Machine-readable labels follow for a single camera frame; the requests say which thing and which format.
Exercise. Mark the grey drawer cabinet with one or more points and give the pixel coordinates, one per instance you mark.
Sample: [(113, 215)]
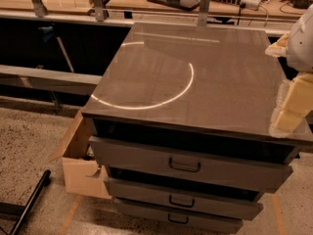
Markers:
[(203, 90)]

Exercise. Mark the cardboard box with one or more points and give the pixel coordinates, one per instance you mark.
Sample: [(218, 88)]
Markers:
[(82, 174)]

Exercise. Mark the bottom grey drawer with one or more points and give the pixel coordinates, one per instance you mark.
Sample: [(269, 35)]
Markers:
[(176, 216)]

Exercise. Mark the grey drawer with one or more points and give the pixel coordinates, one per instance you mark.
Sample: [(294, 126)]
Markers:
[(176, 216), (204, 168), (180, 199)]

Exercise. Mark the top grey drawer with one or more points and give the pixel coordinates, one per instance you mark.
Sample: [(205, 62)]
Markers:
[(204, 168)]

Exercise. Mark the middle grey drawer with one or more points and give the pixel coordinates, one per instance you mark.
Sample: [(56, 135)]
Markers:
[(180, 199)]

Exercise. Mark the yellow foam padding block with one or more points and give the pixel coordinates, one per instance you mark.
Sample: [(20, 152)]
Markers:
[(293, 103)]

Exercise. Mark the black metal stand leg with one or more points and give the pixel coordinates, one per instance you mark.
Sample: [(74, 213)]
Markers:
[(19, 213)]

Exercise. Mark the middle metal bracket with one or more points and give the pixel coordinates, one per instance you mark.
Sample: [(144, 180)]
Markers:
[(99, 10)]

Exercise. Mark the metal bracket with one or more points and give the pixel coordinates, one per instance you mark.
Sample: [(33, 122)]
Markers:
[(39, 8), (203, 12), (99, 10)]

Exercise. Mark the grey metal rail beam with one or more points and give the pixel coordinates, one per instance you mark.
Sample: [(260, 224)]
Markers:
[(58, 81)]

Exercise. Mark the right metal bracket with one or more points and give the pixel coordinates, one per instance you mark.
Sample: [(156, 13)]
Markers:
[(203, 12)]

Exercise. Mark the left metal bracket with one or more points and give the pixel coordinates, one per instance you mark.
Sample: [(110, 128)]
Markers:
[(39, 8)]

